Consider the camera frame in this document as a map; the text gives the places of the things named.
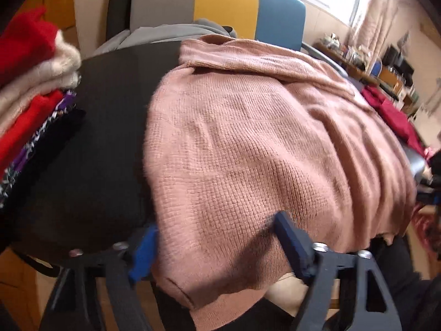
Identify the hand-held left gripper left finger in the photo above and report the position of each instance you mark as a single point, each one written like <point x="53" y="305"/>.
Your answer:
<point x="144" y="251"/>

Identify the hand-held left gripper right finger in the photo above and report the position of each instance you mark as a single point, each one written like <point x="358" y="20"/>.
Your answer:
<point x="291" y="244"/>

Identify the pink knitted sweater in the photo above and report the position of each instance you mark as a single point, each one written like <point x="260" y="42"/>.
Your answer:
<point x="262" y="158"/>

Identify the stack of folded clothes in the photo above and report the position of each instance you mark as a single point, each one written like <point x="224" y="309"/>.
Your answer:
<point x="41" y="134"/>

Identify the dark red garment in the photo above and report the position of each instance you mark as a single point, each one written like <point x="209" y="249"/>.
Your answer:
<point x="392" y="117"/>

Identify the person's black pants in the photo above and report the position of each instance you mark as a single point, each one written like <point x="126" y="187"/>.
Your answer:
<point x="396" y="282"/>

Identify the black monitor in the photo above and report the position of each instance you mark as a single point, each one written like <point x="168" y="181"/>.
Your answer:
<point x="399" y="62"/>

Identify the small blue chair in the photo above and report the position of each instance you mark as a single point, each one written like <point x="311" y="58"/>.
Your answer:
<point x="376" y="68"/>

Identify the cluttered wooden desk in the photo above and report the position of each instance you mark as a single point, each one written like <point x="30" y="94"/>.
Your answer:
<point x="372" y="65"/>

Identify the black folded garment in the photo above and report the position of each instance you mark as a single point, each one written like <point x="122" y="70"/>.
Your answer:
<point x="58" y="144"/>

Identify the red folded garment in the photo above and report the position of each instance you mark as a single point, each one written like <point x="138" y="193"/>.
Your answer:
<point x="27" y="124"/>

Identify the pale patterned curtain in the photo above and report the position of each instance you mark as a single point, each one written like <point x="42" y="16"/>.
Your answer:
<point x="375" y="13"/>

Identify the cream fluffy folded sweater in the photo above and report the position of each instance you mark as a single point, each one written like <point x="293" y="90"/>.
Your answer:
<point x="38" y="76"/>

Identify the grey hooded garment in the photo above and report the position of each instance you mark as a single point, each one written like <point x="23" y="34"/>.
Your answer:
<point x="162" y="34"/>

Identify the bright red folded sweater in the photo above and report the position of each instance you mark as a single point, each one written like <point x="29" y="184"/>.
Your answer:
<point x="24" y="44"/>

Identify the black rolled mat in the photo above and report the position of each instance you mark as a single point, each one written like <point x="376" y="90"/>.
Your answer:
<point x="119" y="5"/>

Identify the grey yellow blue chair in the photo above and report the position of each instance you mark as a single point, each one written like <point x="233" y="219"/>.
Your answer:
<point x="227" y="5"/>

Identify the orange wooden cabinet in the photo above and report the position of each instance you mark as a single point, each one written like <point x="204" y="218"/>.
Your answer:
<point x="58" y="3"/>

